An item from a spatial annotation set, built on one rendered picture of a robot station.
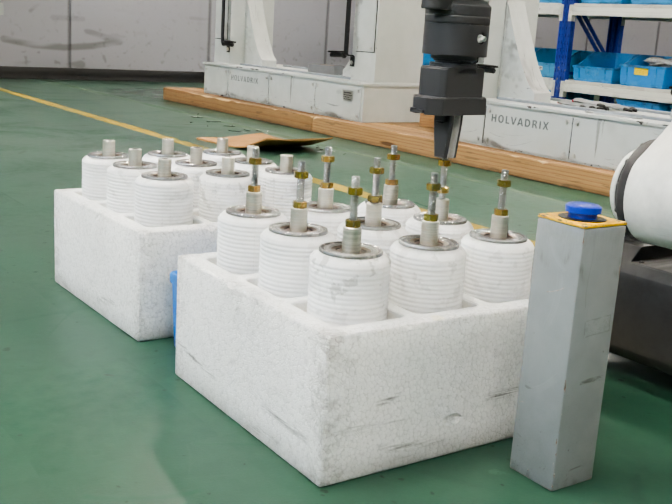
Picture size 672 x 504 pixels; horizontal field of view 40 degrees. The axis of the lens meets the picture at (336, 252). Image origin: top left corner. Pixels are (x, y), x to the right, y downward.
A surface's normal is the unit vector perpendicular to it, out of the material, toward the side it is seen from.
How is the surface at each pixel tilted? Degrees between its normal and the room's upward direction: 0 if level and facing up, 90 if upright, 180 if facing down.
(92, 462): 0
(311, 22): 90
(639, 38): 90
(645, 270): 46
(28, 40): 90
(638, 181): 74
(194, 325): 90
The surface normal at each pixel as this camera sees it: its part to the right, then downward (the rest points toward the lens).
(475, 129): -0.81, 0.08
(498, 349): 0.56, 0.22
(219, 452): 0.06, -0.97
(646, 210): -0.80, 0.30
